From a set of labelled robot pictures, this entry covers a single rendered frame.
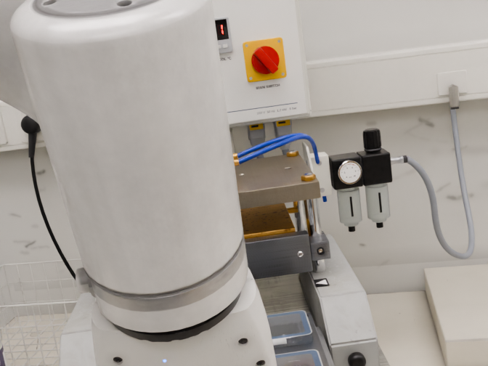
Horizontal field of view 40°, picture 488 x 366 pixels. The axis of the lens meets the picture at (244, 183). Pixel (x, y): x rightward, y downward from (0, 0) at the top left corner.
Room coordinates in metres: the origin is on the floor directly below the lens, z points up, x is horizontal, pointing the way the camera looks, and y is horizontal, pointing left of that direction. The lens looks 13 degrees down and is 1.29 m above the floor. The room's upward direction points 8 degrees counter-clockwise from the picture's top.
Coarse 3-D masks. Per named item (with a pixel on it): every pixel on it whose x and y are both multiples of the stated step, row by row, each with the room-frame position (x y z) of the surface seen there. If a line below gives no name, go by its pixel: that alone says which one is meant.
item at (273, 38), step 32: (224, 0) 0.94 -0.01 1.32; (256, 0) 0.94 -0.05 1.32; (288, 0) 0.94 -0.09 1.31; (224, 32) 0.94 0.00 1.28; (256, 32) 0.94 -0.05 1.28; (288, 32) 0.94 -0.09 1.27; (224, 64) 0.94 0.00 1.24; (256, 64) 0.93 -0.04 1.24; (288, 64) 0.94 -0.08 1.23; (256, 96) 0.94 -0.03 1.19; (288, 96) 0.94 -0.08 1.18; (256, 128) 0.98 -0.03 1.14; (288, 128) 0.98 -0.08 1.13
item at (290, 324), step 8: (288, 312) 0.63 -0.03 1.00; (296, 312) 0.62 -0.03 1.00; (304, 312) 0.62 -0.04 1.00; (272, 320) 0.61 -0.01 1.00; (280, 320) 0.61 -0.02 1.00; (288, 320) 0.61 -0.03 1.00; (296, 320) 0.61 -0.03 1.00; (304, 320) 0.60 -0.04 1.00; (272, 328) 0.60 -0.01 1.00; (280, 328) 0.59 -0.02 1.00; (288, 328) 0.59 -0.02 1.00; (296, 328) 0.59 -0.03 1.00; (304, 328) 0.59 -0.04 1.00; (272, 336) 0.58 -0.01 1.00; (280, 336) 0.58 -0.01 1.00; (288, 336) 0.57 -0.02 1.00
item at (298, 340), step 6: (306, 318) 0.61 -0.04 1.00; (294, 336) 0.57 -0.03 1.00; (300, 336) 0.57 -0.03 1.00; (306, 336) 0.57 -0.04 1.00; (312, 336) 0.58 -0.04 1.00; (276, 342) 0.57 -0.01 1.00; (282, 342) 0.57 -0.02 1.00; (288, 342) 0.57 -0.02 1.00; (294, 342) 0.57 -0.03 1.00; (300, 342) 0.57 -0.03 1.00; (306, 342) 0.57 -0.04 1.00
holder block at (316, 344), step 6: (312, 318) 0.63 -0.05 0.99; (312, 324) 0.61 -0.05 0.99; (312, 330) 0.60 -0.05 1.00; (318, 336) 0.58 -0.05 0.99; (312, 342) 0.57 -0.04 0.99; (318, 342) 0.57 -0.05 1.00; (276, 348) 0.57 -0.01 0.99; (282, 348) 0.57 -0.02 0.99; (288, 348) 0.57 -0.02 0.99; (294, 348) 0.57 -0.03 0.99; (300, 348) 0.57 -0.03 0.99; (306, 348) 0.56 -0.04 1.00; (312, 348) 0.56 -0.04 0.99; (318, 348) 0.56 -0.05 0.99; (324, 354) 0.55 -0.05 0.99; (324, 360) 0.54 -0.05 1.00
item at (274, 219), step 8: (248, 208) 0.84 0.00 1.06; (256, 208) 0.83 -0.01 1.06; (264, 208) 0.83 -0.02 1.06; (272, 208) 0.82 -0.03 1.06; (280, 208) 0.82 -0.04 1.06; (288, 208) 0.85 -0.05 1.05; (296, 208) 0.84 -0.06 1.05; (248, 216) 0.80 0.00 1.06; (256, 216) 0.80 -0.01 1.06; (264, 216) 0.79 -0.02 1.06; (272, 216) 0.79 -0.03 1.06; (280, 216) 0.78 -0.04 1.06; (288, 216) 0.78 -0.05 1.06; (248, 224) 0.77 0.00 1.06; (256, 224) 0.76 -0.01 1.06; (264, 224) 0.76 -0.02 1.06; (272, 224) 0.75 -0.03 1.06; (280, 224) 0.75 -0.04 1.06; (288, 224) 0.75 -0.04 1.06; (248, 232) 0.74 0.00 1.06; (256, 232) 0.73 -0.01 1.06; (264, 232) 0.73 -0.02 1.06; (272, 232) 0.73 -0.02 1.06; (280, 232) 0.73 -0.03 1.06; (288, 232) 0.73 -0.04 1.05
